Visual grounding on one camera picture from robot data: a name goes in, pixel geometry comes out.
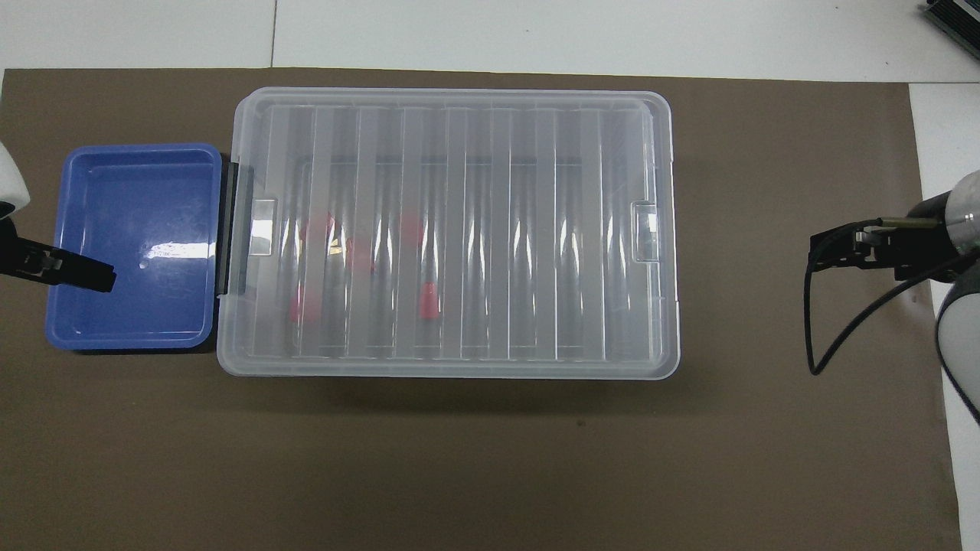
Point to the red block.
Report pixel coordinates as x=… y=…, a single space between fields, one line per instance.
x=305 y=306
x=318 y=229
x=429 y=301
x=360 y=257
x=411 y=227

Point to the clear ribbed box lid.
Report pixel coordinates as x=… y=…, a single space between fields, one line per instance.
x=536 y=153

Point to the blue plastic tray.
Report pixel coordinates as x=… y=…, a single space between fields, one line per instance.
x=138 y=207

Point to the clear plastic storage box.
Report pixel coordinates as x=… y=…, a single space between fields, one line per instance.
x=260 y=340

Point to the brown table mat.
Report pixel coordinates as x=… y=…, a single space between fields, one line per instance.
x=490 y=459

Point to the grey finned device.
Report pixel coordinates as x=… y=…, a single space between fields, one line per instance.
x=957 y=19

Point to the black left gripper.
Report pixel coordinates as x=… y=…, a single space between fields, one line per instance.
x=19 y=256

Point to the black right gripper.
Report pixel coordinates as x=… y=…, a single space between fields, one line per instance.
x=919 y=245

